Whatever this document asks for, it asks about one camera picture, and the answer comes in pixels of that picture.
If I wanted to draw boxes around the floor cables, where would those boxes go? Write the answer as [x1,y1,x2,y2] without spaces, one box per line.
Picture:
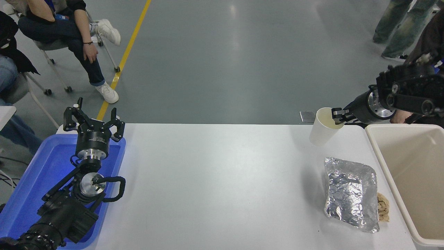
[0,156,31,191]

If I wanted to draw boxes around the person behind bin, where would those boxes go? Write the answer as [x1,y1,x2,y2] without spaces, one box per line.
[390,10,444,128]

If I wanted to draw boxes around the seated person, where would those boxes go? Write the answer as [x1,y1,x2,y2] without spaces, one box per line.
[18,0,121,104]

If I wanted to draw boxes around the person's hand behind bin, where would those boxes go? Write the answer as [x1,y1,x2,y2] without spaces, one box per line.
[390,110,414,125]

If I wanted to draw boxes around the standing person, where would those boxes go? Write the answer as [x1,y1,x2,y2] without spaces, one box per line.
[373,0,439,60]

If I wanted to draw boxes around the white side table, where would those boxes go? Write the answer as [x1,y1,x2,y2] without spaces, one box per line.
[0,106,17,132]

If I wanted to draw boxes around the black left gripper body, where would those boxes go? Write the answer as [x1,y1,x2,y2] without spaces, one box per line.
[76,126,112,152]

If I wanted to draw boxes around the crumpled tan paper ball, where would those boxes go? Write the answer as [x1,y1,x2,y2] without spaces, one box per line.
[377,193,390,222]

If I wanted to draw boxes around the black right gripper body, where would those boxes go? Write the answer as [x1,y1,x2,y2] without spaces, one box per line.
[347,90,374,125]

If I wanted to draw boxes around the seated person's hand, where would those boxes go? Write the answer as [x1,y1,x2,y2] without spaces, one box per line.
[83,42,99,64]

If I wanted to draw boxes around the blue plastic tray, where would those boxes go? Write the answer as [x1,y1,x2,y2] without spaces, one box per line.
[0,134,127,250]

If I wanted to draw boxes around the person at table edge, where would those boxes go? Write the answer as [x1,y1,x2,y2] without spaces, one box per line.
[0,11,44,154]

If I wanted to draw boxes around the grey wheeled chair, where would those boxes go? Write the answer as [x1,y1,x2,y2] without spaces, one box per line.
[10,71,61,130]
[14,0,121,93]

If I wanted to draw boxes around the white paper cup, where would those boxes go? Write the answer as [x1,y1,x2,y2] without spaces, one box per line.
[309,107,345,147]

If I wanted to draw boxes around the crumpled silver foil tray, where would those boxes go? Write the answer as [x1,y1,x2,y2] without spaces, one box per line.
[324,157,381,233]

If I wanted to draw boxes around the large pale plastic bin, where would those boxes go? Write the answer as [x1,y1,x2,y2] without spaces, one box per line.
[365,124,444,249]

